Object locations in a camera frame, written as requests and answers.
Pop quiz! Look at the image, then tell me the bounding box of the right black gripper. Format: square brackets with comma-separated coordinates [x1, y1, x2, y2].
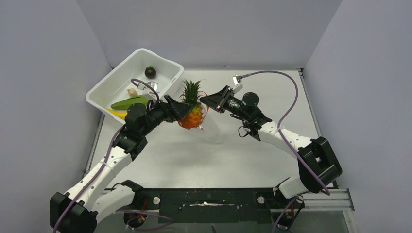
[201, 86, 250, 121]

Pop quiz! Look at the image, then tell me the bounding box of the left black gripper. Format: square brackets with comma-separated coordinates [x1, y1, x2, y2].
[140, 95, 193, 136]

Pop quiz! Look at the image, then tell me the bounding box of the toy pineapple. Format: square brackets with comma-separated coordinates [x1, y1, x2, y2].
[178, 80, 206, 130]

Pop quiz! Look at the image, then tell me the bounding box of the clear zip top bag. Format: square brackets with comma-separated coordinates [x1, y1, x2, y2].
[186, 103, 223, 144]

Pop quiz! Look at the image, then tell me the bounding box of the dark mangosteen toy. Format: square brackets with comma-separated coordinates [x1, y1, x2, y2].
[144, 66, 157, 79]

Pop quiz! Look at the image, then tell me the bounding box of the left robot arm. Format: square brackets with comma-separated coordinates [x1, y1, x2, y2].
[50, 95, 194, 233]

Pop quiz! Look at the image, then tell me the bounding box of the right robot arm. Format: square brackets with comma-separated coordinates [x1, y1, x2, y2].
[200, 86, 343, 207]

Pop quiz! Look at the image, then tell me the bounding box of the white plastic bin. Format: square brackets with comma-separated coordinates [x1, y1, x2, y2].
[85, 48, 185, 124]

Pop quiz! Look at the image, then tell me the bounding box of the garlic toy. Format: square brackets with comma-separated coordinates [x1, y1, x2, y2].
[127, 88, 138, 98]

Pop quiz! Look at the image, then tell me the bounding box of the green toy vegetable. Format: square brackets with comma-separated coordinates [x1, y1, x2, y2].
[110, 95, 149, 110]

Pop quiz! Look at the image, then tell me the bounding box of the yellow toy banana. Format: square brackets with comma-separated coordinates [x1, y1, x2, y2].
[107, 109, 127, 121]

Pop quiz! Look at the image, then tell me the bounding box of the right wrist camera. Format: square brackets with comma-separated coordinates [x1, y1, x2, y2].
[232, 75, 243, 94]

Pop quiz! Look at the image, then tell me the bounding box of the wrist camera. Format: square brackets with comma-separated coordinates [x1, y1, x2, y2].
[141, 82, 159, 101]
[232, 75, 243, 94]

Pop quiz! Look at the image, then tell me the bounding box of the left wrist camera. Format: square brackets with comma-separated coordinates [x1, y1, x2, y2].
[141, 82, 159, 101]

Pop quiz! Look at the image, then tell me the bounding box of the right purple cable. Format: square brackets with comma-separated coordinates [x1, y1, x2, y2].
[240, 70, 331, 233]

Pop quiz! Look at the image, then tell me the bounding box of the purple cable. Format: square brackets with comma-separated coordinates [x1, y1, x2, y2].
[53, 78, 174, 233]
[240, 70, 331, 233]

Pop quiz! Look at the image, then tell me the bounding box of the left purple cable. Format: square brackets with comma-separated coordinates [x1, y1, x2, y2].
[53, 78, 174, 233]

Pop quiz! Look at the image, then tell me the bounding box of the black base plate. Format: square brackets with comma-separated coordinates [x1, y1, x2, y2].
[123, 188, 305, 230]

